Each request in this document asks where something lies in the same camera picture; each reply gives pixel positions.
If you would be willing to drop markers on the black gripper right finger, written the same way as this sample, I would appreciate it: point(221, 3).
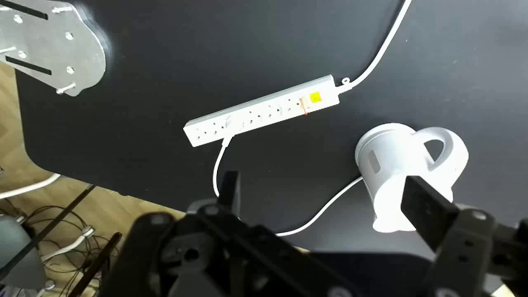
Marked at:
point(429, 211)

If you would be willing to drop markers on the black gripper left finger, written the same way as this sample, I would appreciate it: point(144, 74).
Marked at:
point(165, 252)

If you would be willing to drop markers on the white multi-socket power strip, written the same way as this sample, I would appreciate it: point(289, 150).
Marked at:
point(258, 112)

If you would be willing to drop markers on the grey box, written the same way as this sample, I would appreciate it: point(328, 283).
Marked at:
point(13, 247)

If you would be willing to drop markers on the grey metal mounting plate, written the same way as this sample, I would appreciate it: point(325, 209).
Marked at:
point(55, 43)

